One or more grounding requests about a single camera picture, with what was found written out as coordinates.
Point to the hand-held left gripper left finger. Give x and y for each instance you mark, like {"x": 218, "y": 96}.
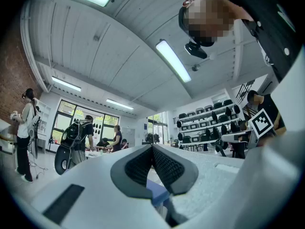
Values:
{"x": 95, "y": 190}

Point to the white open shelf unit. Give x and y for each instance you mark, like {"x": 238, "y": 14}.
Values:
{"x": 44, "y": 123}

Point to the grey metal cabinet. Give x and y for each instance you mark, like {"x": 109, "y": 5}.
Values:
{"x": 128, "y": 137}

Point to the row of black backpacks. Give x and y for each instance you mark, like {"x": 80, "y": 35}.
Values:
{"x": 215, "y": 117}

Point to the metal storage shelf rack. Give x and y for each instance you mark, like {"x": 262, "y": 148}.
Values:
{"x": 202, "y": 128}

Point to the large black-framed window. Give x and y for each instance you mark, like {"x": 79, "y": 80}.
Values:
{"x": 71, "y": 118}

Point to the black head-mounted camera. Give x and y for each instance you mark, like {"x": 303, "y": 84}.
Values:
{"x": 196, "y": 50}

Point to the white worktable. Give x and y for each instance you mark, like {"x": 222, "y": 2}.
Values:
{"x": 6, "y": 137}

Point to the blue table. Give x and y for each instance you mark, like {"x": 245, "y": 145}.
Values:
{"x": 157, "y": 192}

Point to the black stair railing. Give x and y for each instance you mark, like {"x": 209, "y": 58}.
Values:
{"x": 244, "y": 90}

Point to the black round shell case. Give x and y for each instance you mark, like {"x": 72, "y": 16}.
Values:
{"x": 60, "y": 160}

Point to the glass entrance door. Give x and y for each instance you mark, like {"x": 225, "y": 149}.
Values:
{"x": 157, "y": 128}

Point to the person's head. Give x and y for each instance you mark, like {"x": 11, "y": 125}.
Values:
{"x": 207, "y": 18}

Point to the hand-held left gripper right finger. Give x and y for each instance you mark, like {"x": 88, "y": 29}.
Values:
{"x": 190, "y": 170}

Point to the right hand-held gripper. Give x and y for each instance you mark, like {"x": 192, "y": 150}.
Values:
{"x": 269, "y": 180}

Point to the round ceiling sensor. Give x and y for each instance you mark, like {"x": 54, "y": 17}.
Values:
{"x": 196, "y": 67}

